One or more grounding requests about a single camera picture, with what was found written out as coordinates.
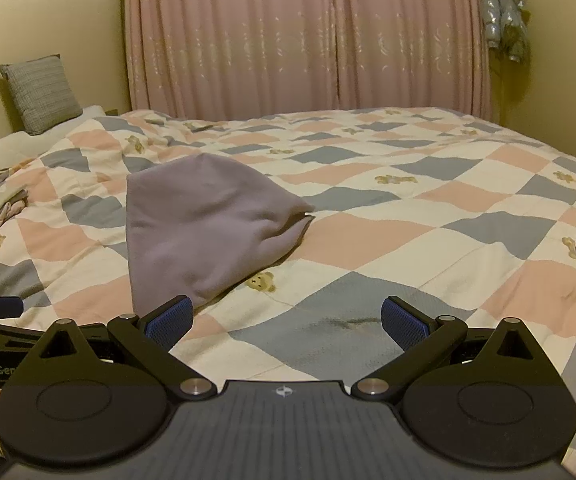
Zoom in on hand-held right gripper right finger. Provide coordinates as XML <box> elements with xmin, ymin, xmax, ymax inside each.
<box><xmin>350</xmin><ymin>296</ymin><xmax>537</xmax><ymax>401</ymax></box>

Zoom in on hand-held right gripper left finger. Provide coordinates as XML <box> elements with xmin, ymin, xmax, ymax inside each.
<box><xmin>27</xmin><ymin>296</ymin><xmax>217</xmax><ymax>401</ymax></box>

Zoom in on purple shirt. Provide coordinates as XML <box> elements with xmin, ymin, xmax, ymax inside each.
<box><xmin>125</xmin><ymin>154</ymin><xmax>317</xmax><ymax>317</ymax></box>

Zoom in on patchwork bear quilt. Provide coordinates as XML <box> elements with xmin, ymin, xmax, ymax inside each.
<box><xmin>0</xmin><ymin>106</ymin><xmax>576</xmax><ymax>480</ymax></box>

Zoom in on white pillow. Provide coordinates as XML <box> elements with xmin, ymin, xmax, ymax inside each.
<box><xmin>0</xmin><ymin>105</ymin><xmax>107</xmax><ymax>172</ymax></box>

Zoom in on grey checked pillow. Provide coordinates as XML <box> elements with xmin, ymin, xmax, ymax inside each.
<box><xmin>0</xmin><ymin>52</ymin><xmax>84</xmax><ymax>136</ymax></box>

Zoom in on pink curtain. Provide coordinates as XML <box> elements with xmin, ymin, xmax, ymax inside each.
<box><xmin>120</xmin><ymin>0</ymin><xmax>494</xmax><ymax>122</ymax></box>

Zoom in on grey crumpled bundle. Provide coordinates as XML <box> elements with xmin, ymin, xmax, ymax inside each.
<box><xmin>482</xmin><ymin>0</ymin><xmax>531</xmax><ymax>64</ymax></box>

